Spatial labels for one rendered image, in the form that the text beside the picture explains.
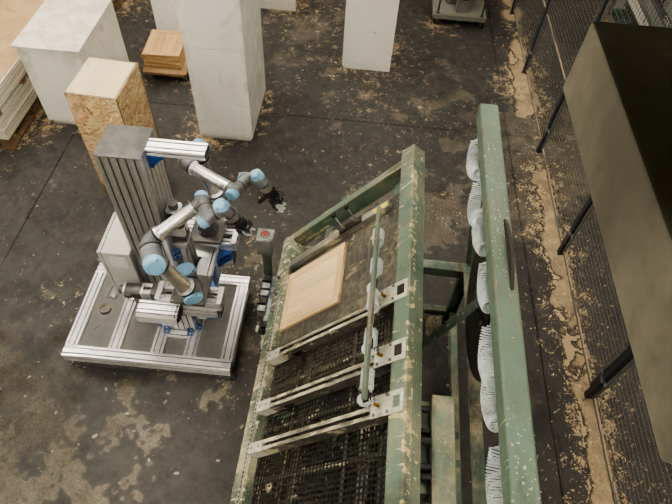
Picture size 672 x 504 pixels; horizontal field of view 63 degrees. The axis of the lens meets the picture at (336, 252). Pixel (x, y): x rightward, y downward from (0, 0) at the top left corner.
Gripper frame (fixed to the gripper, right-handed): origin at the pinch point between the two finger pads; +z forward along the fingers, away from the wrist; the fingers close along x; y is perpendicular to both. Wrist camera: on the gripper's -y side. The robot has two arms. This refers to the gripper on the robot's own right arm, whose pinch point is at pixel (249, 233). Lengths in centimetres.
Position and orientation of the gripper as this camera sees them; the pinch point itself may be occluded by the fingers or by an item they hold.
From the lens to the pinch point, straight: 317.8
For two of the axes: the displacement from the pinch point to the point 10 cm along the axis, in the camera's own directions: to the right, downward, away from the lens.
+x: 3.8, -8.8, 2.8
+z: 3.6, 4.1, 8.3
